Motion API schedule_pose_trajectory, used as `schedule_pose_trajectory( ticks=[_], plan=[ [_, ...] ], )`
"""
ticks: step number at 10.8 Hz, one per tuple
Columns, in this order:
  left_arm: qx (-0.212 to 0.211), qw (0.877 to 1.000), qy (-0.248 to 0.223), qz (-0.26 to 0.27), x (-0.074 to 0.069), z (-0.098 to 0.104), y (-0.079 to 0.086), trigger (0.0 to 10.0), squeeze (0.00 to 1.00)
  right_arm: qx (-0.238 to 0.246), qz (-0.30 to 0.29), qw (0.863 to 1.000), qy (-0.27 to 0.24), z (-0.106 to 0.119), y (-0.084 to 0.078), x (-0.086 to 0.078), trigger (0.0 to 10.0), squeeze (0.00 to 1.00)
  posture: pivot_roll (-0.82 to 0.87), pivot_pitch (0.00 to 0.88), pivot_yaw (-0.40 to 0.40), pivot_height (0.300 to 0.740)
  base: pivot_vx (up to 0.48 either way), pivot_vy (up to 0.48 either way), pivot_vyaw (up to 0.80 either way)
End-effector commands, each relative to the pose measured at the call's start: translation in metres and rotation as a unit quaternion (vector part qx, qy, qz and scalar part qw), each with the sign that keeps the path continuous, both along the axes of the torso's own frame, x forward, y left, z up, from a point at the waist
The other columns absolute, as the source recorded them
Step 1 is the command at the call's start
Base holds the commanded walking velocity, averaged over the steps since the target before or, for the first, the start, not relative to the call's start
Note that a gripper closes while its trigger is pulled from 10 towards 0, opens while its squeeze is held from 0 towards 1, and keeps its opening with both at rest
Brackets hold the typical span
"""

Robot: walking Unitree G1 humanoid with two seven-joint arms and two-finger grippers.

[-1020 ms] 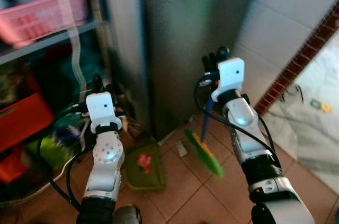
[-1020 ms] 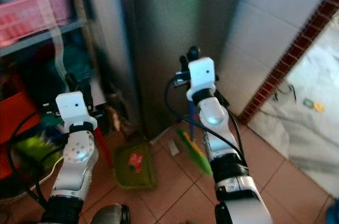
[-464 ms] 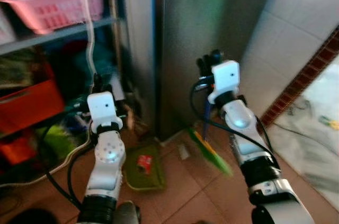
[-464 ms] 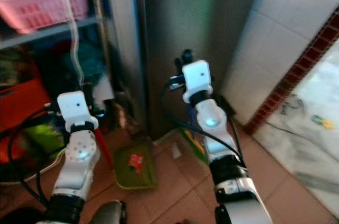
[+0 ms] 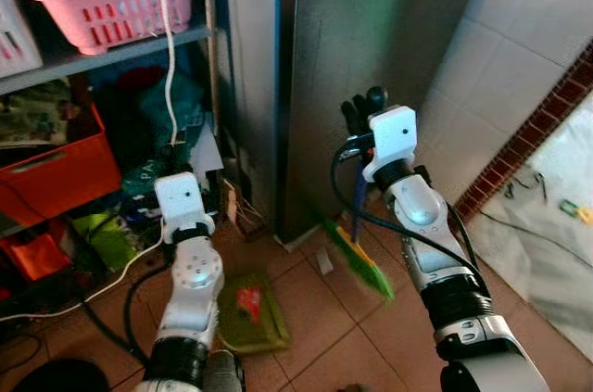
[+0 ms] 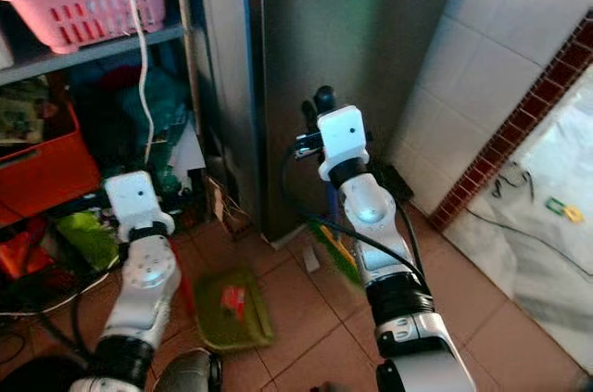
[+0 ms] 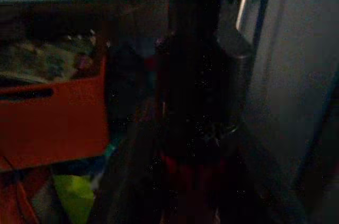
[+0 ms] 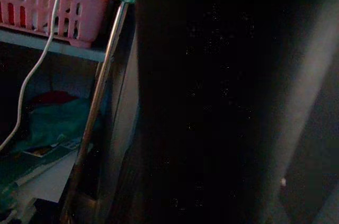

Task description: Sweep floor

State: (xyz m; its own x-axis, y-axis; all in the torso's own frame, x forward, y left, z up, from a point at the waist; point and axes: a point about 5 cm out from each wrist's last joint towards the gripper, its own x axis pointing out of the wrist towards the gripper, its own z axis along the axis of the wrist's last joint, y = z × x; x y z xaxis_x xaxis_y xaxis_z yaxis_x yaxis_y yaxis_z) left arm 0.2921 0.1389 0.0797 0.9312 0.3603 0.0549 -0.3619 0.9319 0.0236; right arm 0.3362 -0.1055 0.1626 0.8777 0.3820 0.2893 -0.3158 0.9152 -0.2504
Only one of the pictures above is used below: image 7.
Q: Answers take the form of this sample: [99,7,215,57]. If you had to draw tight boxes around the dark grey cylindrical housing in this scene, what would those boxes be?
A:
[216,21,255,132]

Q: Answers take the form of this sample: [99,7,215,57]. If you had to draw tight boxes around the black upright pole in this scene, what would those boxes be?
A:
[168,0,226,50]

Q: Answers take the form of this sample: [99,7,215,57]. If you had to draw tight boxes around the orange storage box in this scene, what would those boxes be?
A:
[0,56,111,173]

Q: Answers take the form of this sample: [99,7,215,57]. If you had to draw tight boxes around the white door panel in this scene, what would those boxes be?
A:
[235,0,339,182]

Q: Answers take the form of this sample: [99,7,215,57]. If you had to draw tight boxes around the greenish clutter pile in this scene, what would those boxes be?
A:
[0,29,97,83]

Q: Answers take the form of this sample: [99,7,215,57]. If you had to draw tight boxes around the yellow-green sheet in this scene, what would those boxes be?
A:
[52,174,95,224]

